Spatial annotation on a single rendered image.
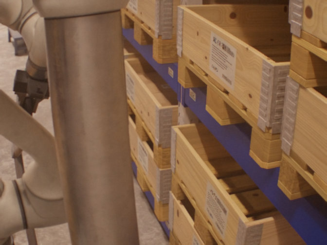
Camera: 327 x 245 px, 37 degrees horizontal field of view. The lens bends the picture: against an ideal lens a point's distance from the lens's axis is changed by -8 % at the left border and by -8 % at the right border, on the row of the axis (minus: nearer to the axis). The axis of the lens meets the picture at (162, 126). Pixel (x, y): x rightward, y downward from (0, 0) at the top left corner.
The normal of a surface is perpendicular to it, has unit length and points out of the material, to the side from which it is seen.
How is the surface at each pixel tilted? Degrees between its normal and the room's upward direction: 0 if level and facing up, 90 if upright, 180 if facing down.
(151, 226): 0
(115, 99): 81
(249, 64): 90
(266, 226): 90
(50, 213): 101
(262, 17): 90
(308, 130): 90
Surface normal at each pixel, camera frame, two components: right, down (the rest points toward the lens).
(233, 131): -0.96, 0.11
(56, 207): 0.39, 0.60
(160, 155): -0.47, 0.37
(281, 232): 0.30, 0.41
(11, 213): 0.51, 0.15
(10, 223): 0.49, 0.42
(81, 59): 0.09, 0.28
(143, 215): 0.01, -0.90
